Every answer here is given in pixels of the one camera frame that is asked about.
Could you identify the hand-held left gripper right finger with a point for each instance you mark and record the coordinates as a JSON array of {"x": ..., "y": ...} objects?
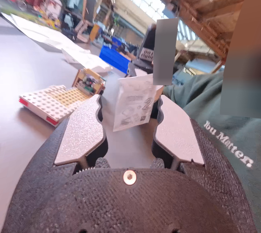
[{"x": 177, "y": 137}]

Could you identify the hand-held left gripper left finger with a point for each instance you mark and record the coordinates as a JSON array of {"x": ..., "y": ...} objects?
[{"x": 81, "y": 135}]

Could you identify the toy brick truck model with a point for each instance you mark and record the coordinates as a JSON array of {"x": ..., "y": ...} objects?
[{"x": 57, "y": 100}]

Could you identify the white long brick plate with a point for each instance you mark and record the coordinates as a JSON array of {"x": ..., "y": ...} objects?
[
  {"x": 40, "y": 107},
  {"x": 55, "y": 99}
]

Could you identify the small numbered paper bag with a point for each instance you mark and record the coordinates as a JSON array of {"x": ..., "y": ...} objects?
[{"x": 132, "y": 104}]

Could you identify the person's right hand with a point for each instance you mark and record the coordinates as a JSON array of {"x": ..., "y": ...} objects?
[{"x": 159, "y": 93}]

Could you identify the blue storage bin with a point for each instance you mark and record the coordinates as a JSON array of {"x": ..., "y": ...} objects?
[{"x": 114, "y": 57}]

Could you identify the printed paper bag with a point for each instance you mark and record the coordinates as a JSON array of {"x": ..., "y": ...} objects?
[{"x": 51, "y": 37}]

